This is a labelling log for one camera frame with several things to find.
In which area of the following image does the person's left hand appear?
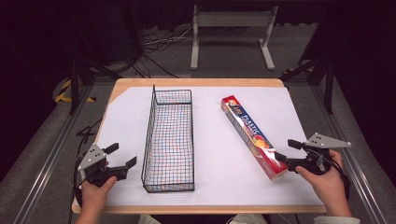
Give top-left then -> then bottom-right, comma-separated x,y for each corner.
79,175 -> 118,209

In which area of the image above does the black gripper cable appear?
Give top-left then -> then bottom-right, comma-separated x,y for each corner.
67,118 -> 105,224
323,155 -> 352,202

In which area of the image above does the black wire basket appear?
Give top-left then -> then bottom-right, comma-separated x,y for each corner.
141,84 -> 196,194

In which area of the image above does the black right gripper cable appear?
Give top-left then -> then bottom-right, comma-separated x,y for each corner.
323,155 -> 352,202

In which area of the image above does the white metal stand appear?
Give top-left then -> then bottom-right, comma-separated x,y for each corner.
190,4 -> 279,72

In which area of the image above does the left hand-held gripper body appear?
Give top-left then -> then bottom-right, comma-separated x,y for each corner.
77,143 -> 129,188

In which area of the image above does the aluminium floor rail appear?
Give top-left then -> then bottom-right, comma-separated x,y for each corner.
310,84 -> 388,224
11,84 -> 95,224

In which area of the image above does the black tripod stand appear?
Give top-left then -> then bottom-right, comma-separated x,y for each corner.
66,46 -> 123,116
280,54 -> 336,116

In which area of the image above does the red plastic wrap box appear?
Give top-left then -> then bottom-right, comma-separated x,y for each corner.
220,94 -> 289,181

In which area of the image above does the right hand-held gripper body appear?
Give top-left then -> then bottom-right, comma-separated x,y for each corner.
286,133 -> 352,176

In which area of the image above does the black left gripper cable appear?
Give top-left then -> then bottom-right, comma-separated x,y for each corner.
67,118 -> 105,224

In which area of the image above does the bundle of floor cables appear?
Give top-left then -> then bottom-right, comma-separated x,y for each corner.
124,25 -> 194,79

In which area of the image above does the yellow black hazard tape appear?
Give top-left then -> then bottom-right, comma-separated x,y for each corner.
54,78 -> 96,104

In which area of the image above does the person's right hand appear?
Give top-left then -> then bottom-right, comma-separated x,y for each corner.
294,149 -> 350,205

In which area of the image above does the white paper sheet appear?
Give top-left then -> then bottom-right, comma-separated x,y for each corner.
95,86 -> 325,207

